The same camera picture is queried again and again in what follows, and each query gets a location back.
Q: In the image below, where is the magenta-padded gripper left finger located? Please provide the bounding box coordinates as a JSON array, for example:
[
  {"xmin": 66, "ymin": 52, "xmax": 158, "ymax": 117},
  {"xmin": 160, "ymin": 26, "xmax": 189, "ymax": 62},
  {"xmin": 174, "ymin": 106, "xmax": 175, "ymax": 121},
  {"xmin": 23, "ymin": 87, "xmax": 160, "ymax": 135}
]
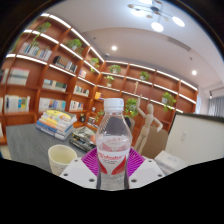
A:
[{"xmin": 59, "ymin": 147, "xmax": 101, "ymax": 190}]

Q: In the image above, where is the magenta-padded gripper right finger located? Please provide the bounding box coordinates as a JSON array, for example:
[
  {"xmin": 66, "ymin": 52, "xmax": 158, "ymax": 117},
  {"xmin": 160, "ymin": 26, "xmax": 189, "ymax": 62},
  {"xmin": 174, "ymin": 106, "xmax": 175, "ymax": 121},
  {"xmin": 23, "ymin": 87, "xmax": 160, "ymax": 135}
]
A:
[{"xmin": 128, "ymin": 147, "xmax": 166, "ymax": 190}]

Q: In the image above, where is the clear plastic water bottle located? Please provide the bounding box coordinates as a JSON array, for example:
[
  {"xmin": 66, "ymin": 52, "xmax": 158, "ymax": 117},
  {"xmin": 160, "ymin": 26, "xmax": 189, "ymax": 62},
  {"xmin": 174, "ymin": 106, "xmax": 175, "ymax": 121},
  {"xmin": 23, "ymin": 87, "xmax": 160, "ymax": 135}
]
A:
[{"xmin": 95, "ymin": 97, "xmax": 134, "ymax": 192}]

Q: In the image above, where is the cream mug with red print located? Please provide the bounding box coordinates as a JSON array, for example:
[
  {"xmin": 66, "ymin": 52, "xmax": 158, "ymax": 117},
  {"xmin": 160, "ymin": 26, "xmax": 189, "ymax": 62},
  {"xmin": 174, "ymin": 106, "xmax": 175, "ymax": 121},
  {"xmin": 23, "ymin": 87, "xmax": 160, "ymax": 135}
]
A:
[{"xmin": 47, "ymin": 143, "xmax": 78, "ymax": 177}]

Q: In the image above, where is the tan upholstered chair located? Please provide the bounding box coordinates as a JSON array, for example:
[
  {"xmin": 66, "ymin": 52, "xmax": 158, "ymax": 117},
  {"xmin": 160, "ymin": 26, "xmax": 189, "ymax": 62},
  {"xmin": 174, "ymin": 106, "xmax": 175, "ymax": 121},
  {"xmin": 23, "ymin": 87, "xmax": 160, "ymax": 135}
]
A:
[{"xmin": 141, "ymin": 125, "xmax": 170, "ymax": 160}]

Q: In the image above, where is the stack of dark books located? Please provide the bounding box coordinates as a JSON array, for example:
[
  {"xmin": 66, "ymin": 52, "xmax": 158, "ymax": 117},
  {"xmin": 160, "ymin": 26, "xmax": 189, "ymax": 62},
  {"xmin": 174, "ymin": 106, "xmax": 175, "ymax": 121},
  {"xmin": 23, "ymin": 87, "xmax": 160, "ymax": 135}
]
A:
[{"xmin": 68, "ymin": 125, "xmax": 98, "ymax": 153}]

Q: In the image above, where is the wooden artist mannequin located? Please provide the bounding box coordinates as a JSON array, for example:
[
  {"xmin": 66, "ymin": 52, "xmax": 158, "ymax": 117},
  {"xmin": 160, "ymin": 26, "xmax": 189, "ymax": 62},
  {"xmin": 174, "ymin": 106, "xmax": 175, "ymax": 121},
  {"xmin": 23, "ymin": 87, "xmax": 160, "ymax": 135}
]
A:
[{"xmin": 134, "ymin": 94, "xmax": 164, "ymax": 155}]

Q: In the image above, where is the stack of colourful books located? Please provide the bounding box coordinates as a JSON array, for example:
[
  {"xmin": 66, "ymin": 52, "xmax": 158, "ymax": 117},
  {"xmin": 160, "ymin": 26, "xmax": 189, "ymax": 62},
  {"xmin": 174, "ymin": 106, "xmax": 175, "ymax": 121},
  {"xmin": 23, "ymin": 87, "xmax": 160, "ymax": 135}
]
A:
[{"xmin": 35, "ymin": 109, "xmax": 78, "ymax": 141}]

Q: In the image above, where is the ceiling air vent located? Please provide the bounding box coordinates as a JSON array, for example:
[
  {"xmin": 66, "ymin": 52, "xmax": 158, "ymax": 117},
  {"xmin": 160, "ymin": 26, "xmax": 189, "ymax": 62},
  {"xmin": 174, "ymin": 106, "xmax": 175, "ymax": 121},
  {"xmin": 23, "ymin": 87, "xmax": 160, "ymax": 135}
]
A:
[{"xmin": 166, "ymin": 35, "xmax": 193, "ymax": 53}]

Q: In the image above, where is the branched ceiling lamp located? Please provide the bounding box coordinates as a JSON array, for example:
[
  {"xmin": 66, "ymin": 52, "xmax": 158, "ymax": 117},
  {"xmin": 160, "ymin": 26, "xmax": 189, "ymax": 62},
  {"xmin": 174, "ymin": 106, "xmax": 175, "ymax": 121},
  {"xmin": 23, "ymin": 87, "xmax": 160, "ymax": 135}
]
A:
[{"xmin": 127, "ymin": 0, "xmax": 186, "ymax": 33}]

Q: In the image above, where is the white wall socket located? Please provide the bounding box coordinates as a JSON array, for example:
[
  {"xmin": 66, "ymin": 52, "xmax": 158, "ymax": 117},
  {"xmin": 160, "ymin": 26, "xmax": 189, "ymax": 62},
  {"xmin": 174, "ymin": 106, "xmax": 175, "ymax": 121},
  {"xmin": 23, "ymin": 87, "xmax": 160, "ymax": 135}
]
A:
[{"xmin": 179, "ymin": 131, "xmax": 188, "ymax": 143}]

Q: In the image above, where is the wooden wall shelf unit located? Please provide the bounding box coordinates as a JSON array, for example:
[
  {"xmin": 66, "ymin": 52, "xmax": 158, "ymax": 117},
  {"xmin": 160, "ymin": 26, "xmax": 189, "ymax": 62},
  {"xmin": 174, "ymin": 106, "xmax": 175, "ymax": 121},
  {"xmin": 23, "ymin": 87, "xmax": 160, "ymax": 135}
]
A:
[{"xmin": 0, "ymin": 12, "xmax": 199, "ymax": 148}]

